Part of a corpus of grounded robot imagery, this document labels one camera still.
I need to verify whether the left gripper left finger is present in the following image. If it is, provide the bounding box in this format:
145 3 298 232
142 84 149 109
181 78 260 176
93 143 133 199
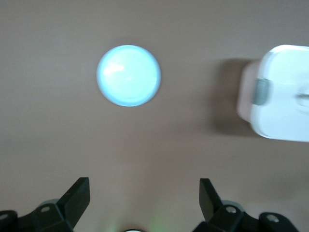
21 177 90 232

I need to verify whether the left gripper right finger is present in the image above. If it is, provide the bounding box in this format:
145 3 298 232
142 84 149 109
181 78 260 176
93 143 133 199
193 178 256 232

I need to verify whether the white lidded storage box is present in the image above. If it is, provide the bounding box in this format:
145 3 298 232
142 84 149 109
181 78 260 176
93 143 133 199
236 44 309 143

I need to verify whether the brown table mat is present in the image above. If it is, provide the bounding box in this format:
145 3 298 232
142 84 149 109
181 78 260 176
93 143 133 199
0 0 309 232

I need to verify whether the light blue round plate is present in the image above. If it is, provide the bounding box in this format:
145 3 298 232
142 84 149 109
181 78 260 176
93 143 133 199
96 44 162 107

